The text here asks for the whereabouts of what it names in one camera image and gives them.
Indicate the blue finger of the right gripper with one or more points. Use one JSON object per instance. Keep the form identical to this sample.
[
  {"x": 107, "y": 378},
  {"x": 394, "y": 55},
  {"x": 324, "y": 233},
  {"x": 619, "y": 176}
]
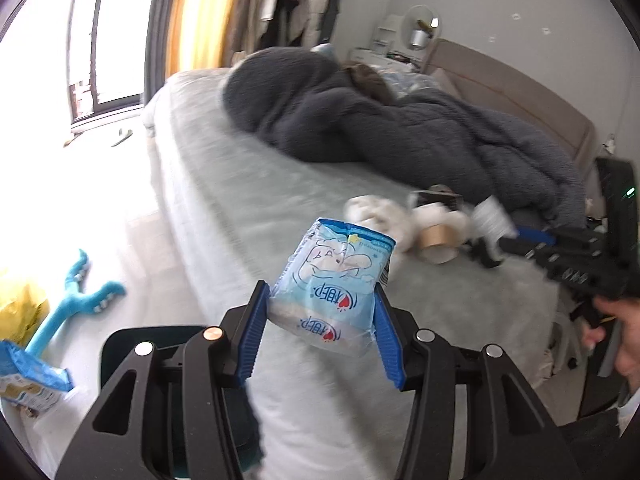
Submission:
[{"x": 535, "y": 236}]

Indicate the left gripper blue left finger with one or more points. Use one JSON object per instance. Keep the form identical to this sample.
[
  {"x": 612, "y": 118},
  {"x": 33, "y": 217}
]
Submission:
[{"x": 250, "y": 330}]

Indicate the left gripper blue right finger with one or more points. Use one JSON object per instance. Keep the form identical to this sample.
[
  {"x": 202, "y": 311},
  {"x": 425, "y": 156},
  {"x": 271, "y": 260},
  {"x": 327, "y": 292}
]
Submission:
[{"x": 388, "y": 336}]

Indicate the light blue snack wrapper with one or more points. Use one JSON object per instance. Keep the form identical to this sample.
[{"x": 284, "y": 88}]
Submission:
[{"x": 325, "y": 294}]

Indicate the brown tape roll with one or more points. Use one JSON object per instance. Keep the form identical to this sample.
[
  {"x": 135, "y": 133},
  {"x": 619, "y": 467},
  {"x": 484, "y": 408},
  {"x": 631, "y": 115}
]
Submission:
[{"x": 438, "y": 244}]

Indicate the white tissue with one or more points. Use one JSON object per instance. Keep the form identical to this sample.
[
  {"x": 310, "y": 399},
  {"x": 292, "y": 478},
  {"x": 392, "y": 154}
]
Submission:
[{"x": 437, "y": 214}]

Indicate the black paper box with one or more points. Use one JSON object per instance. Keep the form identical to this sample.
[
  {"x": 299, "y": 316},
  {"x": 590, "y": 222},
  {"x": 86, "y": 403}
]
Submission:
[{"x": 439, "y": 194}]

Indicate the white cloth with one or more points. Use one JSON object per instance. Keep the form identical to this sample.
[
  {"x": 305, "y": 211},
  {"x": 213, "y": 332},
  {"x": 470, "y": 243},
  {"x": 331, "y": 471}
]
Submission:
[{"x": 382, "y": 215}]

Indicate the person right hand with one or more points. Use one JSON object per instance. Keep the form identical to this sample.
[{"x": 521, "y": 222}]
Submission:
[{"x": 627, "y": 314}]

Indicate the beige headboard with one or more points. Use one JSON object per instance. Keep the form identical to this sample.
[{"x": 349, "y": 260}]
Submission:
[{"x": 476, "y": 78}]

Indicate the blue plush toy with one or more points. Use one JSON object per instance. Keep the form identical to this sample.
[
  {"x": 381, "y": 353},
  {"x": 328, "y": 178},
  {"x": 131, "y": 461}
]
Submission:
[{"x": 75, "y": 301}]

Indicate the brown plush pillow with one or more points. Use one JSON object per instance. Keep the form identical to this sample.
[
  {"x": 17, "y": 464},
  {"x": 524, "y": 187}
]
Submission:
[{"x": 369, "y": 82}]

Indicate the blue pet food bag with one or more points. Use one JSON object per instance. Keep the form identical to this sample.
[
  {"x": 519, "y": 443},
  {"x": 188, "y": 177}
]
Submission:
[{"x": 28, "y": 382}]

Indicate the grey slipper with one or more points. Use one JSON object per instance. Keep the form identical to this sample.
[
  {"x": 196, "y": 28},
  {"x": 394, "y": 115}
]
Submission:
[{"x": 122, "y": 136}]

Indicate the dark grey fluffy blanket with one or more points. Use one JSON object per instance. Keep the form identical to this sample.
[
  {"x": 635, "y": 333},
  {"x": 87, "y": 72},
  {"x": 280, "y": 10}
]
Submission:
[{"x": 305, "y": 105}]

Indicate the yellow plastic bag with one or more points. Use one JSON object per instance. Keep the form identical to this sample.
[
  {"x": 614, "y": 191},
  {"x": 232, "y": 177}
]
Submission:
[{"x": 23, "y": 307}]

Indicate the white round mirror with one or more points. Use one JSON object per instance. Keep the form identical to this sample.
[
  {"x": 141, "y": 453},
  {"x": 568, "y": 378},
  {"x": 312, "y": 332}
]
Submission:
[{"x": 419, "y": 27}]

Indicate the orange curtain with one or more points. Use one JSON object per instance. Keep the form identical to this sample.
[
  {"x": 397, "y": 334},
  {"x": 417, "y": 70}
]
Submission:
[{"x": 196, "y": 34}]

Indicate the hanging clothes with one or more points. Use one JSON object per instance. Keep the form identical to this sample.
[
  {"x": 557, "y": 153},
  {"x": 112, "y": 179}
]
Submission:
[{"x": 258, "y": 24}]

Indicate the window frame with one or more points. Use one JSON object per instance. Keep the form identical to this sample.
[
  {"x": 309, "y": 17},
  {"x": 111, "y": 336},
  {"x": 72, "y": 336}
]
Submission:
[{"x": 106, "y": 42}]

